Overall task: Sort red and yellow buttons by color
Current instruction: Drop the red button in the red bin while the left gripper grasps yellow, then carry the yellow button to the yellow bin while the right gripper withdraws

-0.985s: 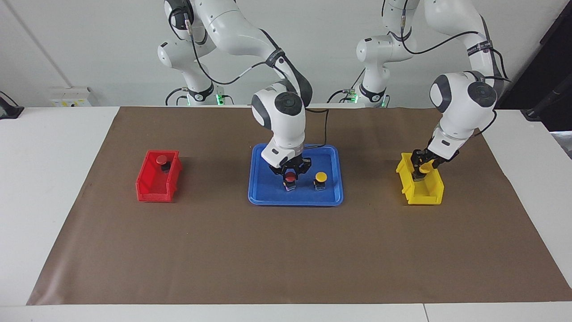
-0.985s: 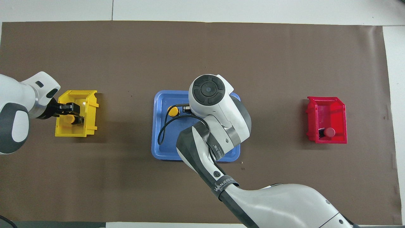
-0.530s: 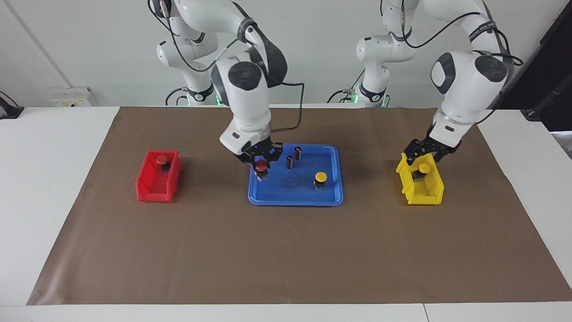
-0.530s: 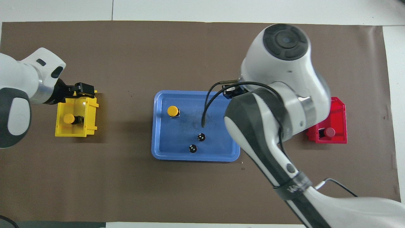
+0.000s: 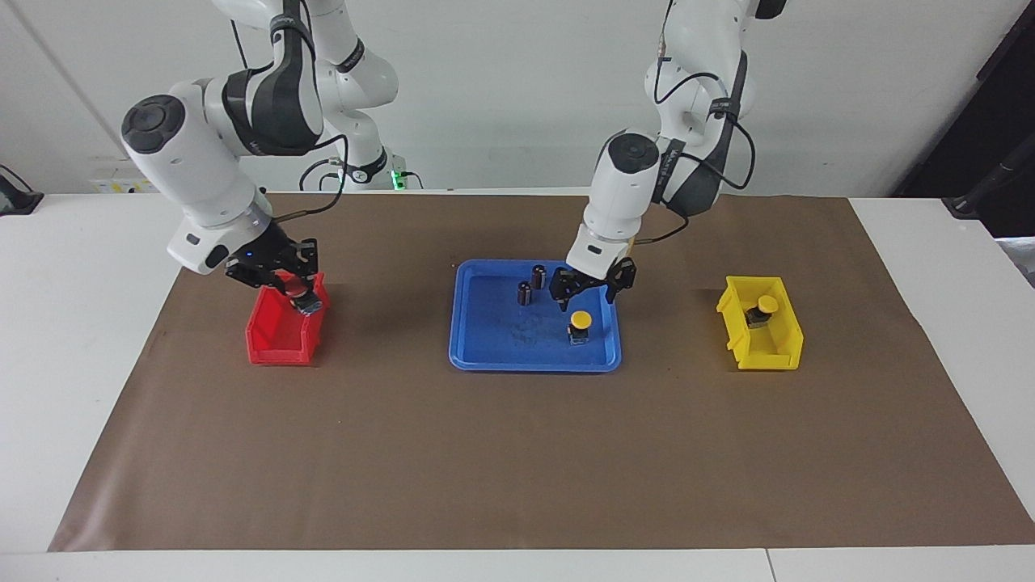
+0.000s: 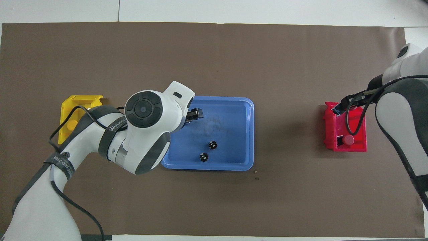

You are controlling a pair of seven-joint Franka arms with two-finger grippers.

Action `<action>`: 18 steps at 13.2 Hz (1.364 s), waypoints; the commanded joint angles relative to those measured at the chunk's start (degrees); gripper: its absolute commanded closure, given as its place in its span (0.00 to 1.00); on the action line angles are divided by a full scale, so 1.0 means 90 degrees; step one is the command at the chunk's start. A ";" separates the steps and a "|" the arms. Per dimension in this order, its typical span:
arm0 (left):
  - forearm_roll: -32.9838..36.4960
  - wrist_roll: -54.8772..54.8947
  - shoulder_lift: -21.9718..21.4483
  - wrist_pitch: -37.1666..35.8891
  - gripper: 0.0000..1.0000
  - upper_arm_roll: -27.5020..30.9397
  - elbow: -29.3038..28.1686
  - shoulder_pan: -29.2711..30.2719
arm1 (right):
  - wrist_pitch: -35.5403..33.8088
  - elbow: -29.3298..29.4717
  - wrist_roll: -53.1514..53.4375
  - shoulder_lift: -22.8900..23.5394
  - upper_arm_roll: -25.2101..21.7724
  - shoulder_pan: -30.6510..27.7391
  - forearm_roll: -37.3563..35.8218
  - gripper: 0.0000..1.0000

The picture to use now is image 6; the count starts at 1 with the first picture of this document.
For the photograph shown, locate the blue plastic tray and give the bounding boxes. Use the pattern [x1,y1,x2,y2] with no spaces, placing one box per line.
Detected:
[161,96,254,172]

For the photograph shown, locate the red plastic bin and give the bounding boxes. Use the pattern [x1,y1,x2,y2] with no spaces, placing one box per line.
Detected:
[323,102,367,153]

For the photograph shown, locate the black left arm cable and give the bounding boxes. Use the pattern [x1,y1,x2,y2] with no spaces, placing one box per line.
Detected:
[48,105,126,241]

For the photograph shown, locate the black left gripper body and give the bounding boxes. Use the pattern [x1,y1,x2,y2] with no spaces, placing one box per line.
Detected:
[182,109,196,129]

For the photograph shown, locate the yellow plastic bin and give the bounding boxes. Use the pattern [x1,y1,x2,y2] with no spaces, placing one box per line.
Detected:
[58,95,104,145]

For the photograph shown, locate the brown paper table mat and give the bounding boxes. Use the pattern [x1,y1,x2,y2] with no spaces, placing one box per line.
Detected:
[0,22,425,238]

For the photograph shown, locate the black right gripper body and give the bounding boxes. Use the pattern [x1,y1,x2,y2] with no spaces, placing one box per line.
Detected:
[361,85,382,101]

